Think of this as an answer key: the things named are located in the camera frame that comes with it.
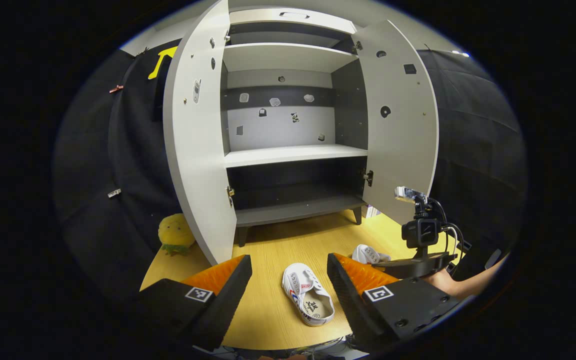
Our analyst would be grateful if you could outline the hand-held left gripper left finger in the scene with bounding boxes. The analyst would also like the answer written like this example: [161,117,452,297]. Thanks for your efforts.
[138,254,253,352]

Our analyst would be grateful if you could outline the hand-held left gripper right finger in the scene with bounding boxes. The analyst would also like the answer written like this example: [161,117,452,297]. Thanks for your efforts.
[326,252,461,352]

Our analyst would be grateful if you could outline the white canvas shoe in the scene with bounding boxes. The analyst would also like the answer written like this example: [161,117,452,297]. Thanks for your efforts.
[352,244,392,266]
[282,263,335,327]

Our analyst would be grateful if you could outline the white shoe cabinet door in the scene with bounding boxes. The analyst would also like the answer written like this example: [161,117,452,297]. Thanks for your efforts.
[163,0,239,266]
[350,20,440,226]

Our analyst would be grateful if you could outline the grey white shoe cabinet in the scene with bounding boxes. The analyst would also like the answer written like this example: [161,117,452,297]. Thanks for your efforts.
[220,6,370,248]

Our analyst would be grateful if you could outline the white cabinet drawer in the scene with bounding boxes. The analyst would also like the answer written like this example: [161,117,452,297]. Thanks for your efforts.
[228,7,358,35]

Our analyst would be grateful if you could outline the yellow plush toy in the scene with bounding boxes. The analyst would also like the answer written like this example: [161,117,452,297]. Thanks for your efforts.
[158,213,196,257]

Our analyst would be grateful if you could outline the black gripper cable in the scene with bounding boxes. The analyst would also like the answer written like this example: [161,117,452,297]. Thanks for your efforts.
[427,196,468,253]

